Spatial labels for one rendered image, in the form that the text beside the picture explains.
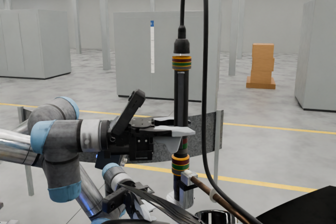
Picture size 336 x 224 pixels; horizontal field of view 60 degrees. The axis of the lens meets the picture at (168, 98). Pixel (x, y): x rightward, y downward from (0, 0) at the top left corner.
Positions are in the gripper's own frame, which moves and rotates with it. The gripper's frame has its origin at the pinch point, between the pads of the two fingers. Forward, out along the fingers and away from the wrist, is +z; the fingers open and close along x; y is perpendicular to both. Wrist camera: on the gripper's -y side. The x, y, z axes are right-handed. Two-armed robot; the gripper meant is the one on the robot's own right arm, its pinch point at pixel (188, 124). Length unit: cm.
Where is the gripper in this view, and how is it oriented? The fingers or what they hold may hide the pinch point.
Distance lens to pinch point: 69.2
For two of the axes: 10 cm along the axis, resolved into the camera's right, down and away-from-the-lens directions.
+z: 10.0, -0.2, 0.7
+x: 0.7, 2.4, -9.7
